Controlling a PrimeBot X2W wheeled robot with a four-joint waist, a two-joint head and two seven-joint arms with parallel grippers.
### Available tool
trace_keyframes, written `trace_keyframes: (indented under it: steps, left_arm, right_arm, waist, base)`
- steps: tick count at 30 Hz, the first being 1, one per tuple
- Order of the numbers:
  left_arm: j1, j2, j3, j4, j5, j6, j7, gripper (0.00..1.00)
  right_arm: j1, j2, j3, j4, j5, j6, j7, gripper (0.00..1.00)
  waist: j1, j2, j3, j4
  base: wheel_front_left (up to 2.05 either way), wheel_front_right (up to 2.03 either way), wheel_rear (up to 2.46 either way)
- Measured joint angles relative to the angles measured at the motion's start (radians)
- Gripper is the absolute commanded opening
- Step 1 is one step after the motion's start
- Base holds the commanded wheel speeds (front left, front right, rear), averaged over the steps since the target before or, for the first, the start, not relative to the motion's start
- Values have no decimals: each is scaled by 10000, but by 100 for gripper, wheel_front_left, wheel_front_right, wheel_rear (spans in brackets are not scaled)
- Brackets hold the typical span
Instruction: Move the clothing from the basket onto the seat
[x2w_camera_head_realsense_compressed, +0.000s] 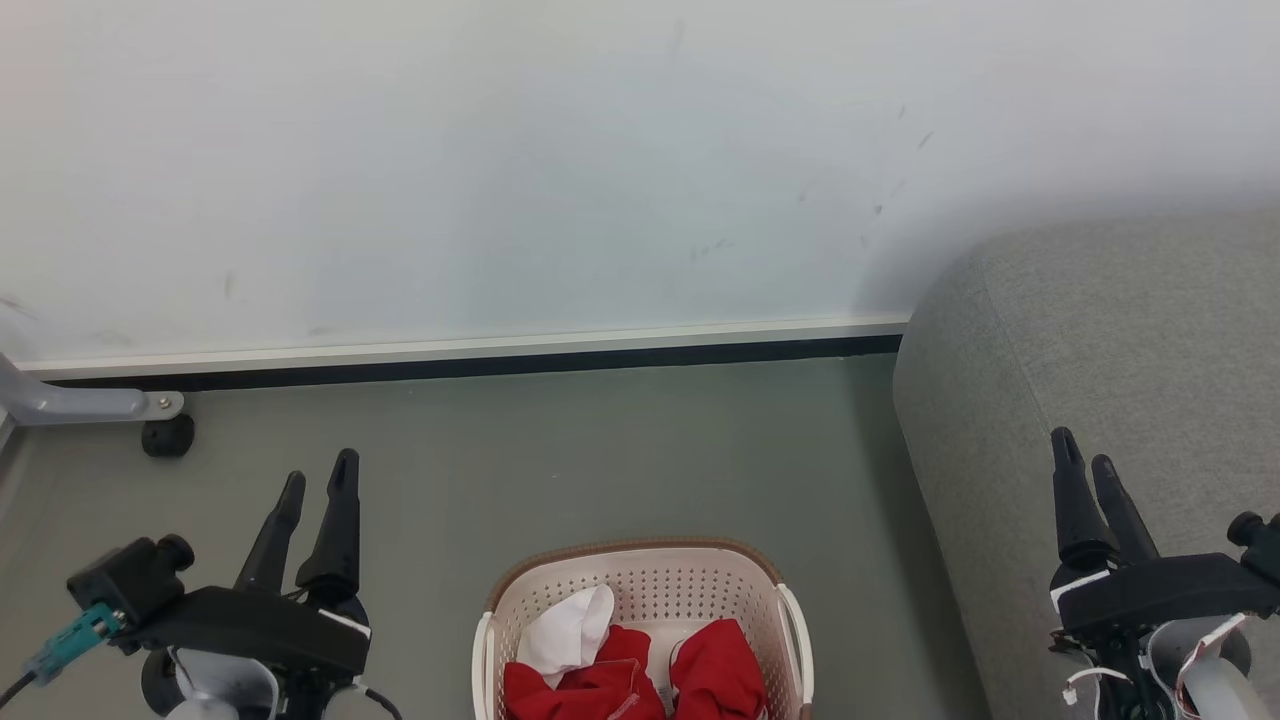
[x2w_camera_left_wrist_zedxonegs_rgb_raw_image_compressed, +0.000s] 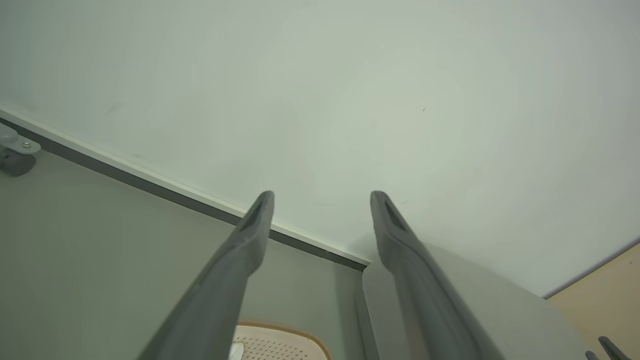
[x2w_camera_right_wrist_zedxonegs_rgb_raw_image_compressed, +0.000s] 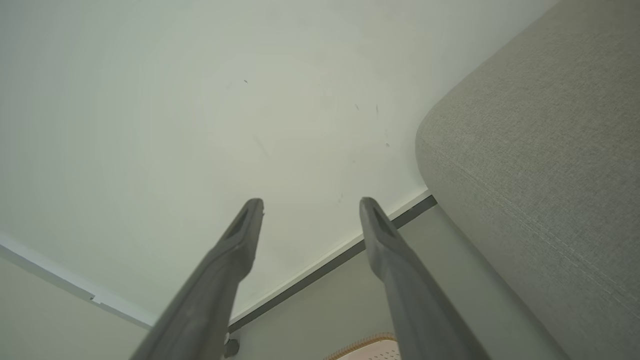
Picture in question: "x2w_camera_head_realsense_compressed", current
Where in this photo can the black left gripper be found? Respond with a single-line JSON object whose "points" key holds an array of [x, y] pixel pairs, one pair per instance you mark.
{"points": [[250, 625]]}

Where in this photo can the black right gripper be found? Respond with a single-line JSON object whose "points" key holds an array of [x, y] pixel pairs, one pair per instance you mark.
{"points": [[1160, 595]]}

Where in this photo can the red and white garment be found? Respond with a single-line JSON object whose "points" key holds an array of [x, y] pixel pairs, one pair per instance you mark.
{"points": [[585, 690]]}

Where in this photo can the plain red garment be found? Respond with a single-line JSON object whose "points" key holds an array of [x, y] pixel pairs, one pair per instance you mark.
{"points": [[718, 675]]}

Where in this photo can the grey fabric sofa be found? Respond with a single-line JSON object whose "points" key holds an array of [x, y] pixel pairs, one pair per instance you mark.
{"points": [[1100, 350]]}

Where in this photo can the black caster wheel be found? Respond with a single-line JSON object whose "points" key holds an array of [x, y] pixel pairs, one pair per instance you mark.
{"points": [[167, 437]]}

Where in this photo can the white and black baseboard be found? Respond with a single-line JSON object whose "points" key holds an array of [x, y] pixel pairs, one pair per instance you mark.
{"points": [[500, 355]]}

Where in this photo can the grey metal stand leg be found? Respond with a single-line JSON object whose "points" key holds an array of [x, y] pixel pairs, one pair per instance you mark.
{"points": [[70, 402]]}

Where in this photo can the cream perforated laundry basket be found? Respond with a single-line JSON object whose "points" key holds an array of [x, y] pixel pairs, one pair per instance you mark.
{"points": [[690, 590]]}

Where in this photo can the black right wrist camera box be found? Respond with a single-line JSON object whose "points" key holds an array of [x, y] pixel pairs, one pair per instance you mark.
{"points": [[1262, 545]]}

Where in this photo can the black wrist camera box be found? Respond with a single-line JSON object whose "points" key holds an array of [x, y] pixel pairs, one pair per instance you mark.
{"points": [[130, 580], [1262, 545]]}

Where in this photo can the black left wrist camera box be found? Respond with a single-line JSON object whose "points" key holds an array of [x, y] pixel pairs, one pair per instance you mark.
{"points": [[130, 580]]}

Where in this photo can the teal left camera connector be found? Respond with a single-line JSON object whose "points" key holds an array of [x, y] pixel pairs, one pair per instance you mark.
{"points": [[75, 635]]}

